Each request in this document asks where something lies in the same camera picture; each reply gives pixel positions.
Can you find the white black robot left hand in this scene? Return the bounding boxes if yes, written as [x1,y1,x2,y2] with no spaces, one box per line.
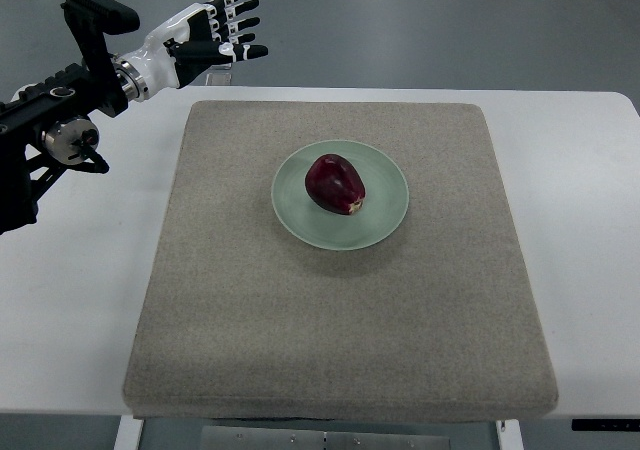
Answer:
[117,0,268,101]

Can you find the dark red apple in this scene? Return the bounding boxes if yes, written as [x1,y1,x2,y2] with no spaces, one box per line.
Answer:
[304,153,366,215]

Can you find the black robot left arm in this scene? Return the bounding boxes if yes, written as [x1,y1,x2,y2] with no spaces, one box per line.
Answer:
[1,0,148,232]

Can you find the pale green plate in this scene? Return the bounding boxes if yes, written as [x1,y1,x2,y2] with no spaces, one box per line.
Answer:
[271,140,409,251]

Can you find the floor outlet cover lower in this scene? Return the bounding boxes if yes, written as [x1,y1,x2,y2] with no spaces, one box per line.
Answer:
[205,70,232,86]

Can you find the beige fabric cushion mat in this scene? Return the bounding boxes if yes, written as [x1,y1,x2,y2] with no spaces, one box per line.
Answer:
[122,101,558,422]

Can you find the black desk control panel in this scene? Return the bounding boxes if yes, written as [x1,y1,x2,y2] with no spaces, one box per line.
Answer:
[571,419,640,433]

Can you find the metal base plate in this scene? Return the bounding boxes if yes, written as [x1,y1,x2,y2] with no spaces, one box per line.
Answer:
[200,426,451,450]

